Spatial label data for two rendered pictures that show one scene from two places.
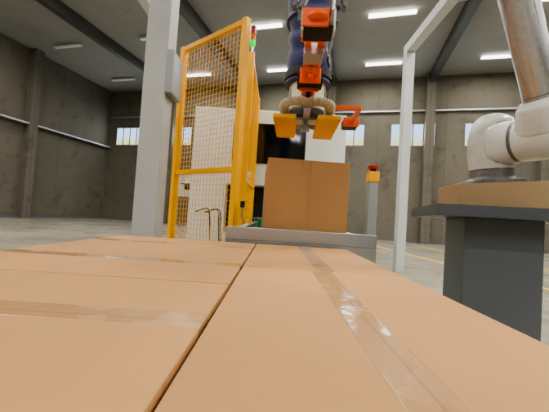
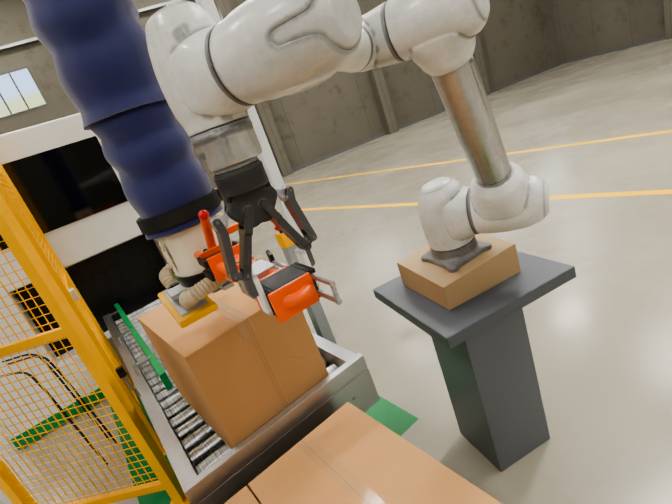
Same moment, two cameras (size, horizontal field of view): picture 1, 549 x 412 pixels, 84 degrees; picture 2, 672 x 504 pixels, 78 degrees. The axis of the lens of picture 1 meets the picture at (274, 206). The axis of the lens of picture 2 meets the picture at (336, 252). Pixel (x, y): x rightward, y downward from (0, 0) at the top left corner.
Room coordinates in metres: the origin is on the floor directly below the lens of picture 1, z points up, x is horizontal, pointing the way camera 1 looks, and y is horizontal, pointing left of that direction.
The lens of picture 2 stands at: (0.26, 0.14, 1.46)
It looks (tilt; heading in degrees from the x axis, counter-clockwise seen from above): 19 degrees down; 330
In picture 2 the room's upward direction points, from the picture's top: 20 degrees counter-clockwise
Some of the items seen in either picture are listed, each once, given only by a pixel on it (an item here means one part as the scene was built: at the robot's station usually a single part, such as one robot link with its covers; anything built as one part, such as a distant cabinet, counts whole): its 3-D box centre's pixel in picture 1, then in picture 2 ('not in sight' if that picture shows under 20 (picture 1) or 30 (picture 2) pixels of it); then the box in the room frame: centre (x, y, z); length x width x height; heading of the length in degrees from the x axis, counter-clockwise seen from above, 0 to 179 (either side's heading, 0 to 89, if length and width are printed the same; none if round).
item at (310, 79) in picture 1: (310, 80); (223, 260); (1.20, -0.11, 1.22); 0.10 x 0.08 x 0.06; 87
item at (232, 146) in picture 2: not in sight; (228, 148); (0.86, -0.09, 1.45); 0.09 x 0.09 x 0.06
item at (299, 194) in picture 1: (298, 203); (230, 348); (1.77, -0.14, 0.75); 0.60 x 0.40 x 0.40; 3
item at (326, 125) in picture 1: (325, 125); not in sight; (1.45, -0.22, 1.11); 0.34 x 0.10 x 0.05; 177
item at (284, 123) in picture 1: (285, 123); (182, 296); (1.46, -0.03, 1.11); 0.34 x 0.10 x 0.05; 177
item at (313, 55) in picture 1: (313, 52); (258, 279); (0.99, -0.10, 1.21); 0.07 x 0.07 x 0.04; 87
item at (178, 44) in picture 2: not in sight; (202, 67); (0.85, -0.10, 1.56); 0.13 x 0.11 x 0.16; 23
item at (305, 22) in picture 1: (314, 25); (284, 292); (0.85, -0.08, 1.22); 0.08 x 0.07 x 0.05; 177
